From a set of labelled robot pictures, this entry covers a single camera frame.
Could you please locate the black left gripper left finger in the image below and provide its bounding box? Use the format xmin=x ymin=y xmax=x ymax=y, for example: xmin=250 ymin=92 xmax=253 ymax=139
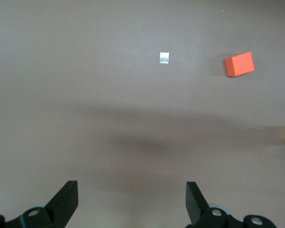
xmin=0 ymin=180 xmax=79 ymax=228

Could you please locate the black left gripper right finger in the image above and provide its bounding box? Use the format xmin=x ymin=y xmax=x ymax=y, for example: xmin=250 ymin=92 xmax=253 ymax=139
xmin=185 ymin=181 xmax=279 ymax=228

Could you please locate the brown table cover sheet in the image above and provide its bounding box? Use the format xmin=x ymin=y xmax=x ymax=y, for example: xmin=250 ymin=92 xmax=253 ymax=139
xmin=0 ymin=0 xmax=285 ymax=228

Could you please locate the orange wooden block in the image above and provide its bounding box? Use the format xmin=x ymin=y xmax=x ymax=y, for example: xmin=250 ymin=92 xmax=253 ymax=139
xmin=224 ymin=51 xmax=255 ymax=77

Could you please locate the small white paper square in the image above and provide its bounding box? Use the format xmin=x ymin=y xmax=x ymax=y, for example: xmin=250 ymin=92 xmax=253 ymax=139
xmin=159 ymin=51 xmax=170 ymax=65

